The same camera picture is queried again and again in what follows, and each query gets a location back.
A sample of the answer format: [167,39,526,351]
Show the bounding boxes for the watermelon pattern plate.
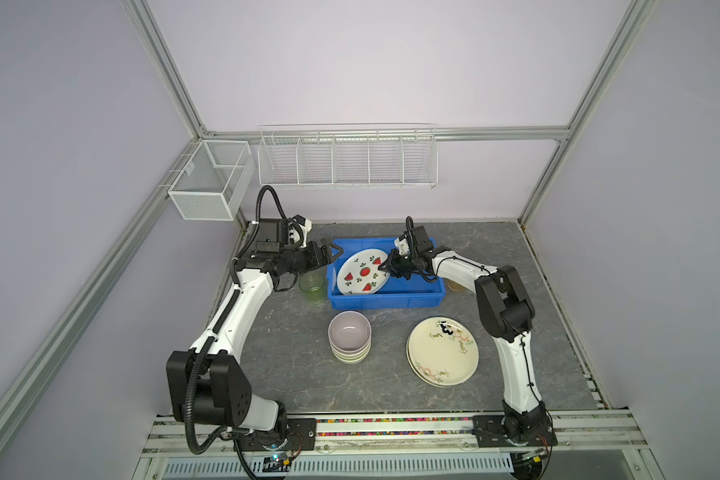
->
[336,249,390,296]

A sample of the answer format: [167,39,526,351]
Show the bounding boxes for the cream floral plate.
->
[406,317,479,388]

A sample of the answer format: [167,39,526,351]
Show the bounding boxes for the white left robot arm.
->
[166,239,344,455]

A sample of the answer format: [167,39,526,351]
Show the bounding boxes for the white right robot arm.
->
[381,247,557,449]

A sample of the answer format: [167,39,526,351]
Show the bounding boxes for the blue plastic bin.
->
[326,237,446,310]

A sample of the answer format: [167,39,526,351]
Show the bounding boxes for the green glass cup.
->
[298,270,327,303]

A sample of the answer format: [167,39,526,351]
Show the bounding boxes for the amber glass cup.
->
[445,279,465,292]

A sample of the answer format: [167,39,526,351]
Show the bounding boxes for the purple top bowl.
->
[328,311,372,353]

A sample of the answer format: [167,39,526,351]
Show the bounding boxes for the stacked lower bowls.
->
[331,342,372,364]

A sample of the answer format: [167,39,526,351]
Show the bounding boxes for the small white mesh basket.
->
[168,140,255,221]

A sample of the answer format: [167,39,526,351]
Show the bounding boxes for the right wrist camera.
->
[394,225,434,256]

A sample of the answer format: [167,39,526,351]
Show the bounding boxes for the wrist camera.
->
[253,215,312,253]
[394,225,434,256]

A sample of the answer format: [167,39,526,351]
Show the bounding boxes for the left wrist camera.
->
[253,215,312,253]

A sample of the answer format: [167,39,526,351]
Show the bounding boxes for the long white wire basket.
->
[258,123,439,189]

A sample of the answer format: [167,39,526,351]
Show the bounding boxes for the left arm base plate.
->
[238,416,317,452]

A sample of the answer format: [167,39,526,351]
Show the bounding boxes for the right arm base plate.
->
[471,414,558,448]

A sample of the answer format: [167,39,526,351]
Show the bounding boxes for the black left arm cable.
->
[182,353,229,456]

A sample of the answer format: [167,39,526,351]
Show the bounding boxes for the aluminium mounting rail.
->
[131,409,667,480]

